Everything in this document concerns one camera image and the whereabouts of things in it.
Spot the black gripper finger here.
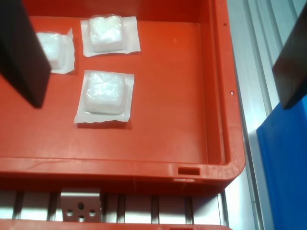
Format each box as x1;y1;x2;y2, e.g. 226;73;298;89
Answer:
0;0;52;110
272;0;307;110

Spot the white bandage pack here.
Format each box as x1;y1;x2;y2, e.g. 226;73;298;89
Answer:
35;27;75;74
73;69;135;127
80;14;142;58

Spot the red plastic box with bandages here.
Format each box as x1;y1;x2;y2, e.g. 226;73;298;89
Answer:
0;0;247;198

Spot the red plastic box with clutter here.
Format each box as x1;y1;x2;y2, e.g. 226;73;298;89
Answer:
0;218;233;230

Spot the small blue plastic bin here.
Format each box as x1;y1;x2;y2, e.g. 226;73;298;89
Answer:
256;99;307;230

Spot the aluminium angle bracket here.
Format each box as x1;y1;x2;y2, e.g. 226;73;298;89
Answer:
60;188;103;223

